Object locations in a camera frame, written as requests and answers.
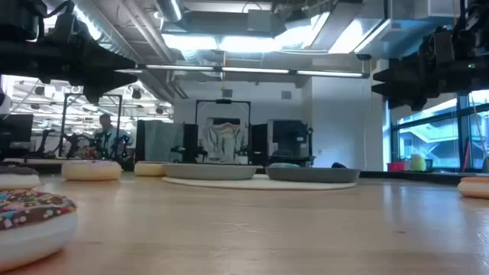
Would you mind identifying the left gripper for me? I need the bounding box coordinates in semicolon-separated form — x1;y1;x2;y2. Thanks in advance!
0;26;138;104

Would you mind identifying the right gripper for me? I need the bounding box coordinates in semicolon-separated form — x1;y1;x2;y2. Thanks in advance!
371;53;489;112

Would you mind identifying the large pink frosted donut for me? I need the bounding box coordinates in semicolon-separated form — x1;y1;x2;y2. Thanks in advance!
60;160;123;182

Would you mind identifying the large chocolate drizzle donut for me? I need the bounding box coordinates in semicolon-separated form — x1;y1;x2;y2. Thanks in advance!
133;160;170;177

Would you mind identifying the small orange donut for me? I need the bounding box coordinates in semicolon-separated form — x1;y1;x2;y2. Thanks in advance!
457;176;489;200

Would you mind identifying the small dark chocolate donut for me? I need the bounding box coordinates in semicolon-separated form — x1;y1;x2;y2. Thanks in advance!
0;167;42;191

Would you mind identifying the small chocolate sprinkle donut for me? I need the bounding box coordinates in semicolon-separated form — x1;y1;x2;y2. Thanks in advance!
0;189;79;273

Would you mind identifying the yellow-green jar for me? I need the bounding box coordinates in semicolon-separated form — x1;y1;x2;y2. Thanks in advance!
410;153;427;173

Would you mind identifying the grey partition panel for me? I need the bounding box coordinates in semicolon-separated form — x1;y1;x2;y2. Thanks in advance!
136;119;185;163

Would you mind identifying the black monitor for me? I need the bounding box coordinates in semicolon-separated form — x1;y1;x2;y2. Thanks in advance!
266;118;311;160
0;113;34;150

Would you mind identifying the dark grey plate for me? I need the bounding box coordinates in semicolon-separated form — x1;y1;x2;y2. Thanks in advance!
265;166;361;184

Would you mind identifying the grey hanging cloth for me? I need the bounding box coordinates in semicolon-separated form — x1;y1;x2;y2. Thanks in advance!
199;121;248;164

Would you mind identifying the light grey plate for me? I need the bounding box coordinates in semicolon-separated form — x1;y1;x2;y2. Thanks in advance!
162;163;259;181

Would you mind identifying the long ceiling light strip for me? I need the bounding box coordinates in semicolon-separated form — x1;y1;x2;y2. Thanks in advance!
114;63;371;79

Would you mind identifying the grey ceiling box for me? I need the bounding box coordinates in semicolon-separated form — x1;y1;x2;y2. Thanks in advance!
247;9;273;34

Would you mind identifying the white round placemat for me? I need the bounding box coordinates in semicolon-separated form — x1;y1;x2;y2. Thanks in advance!
161;174;358;191

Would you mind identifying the black station frame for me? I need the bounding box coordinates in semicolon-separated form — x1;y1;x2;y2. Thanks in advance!
59;92;124;160
195;99;252;163

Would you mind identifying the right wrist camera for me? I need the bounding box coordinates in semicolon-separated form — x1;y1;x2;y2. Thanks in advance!
431;29;456;66

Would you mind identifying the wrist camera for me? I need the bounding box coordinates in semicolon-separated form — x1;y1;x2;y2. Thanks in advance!
431;29;456;66
52;10;80;43

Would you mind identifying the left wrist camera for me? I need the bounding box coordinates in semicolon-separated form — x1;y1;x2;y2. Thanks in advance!
52;10;80;43

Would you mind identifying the black window frame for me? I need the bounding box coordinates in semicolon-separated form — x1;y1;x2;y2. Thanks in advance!
389;91;489;171

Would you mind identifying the silver ventilation duct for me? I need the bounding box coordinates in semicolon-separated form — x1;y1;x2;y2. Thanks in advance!
154;0;184;22

